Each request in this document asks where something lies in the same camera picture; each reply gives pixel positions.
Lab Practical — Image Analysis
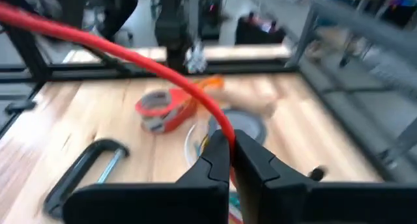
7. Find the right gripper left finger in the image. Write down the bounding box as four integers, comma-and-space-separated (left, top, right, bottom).
63, 129, 231, 224

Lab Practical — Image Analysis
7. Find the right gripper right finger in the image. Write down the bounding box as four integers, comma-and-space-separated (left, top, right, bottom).
233, 128, 417, 224

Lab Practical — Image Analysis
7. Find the red spool wire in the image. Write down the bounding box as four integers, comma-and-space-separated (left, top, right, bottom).
0, 0, 238, 186

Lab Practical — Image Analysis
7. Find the black work glove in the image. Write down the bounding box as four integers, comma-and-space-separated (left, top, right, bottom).
307, 164, 327, 183

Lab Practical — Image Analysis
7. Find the black C-clamp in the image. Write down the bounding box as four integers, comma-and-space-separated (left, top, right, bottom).
42, 137, 131, 221

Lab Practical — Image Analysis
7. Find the black red toolbox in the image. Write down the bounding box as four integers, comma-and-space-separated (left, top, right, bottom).
233, 11, 288, 46

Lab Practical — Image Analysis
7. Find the white wire coil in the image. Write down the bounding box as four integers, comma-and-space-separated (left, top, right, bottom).
183, 123, 200, 169

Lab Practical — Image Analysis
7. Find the black duct tape roll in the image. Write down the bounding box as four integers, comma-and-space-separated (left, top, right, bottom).
207, 107, 268, 146

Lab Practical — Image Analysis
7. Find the wooden-handled hammer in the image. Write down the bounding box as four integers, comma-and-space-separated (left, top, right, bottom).
207, 83, 278, 120

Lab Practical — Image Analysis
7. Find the black aluminium table frame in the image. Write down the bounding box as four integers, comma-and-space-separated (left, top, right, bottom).
0, 21, 302, 137

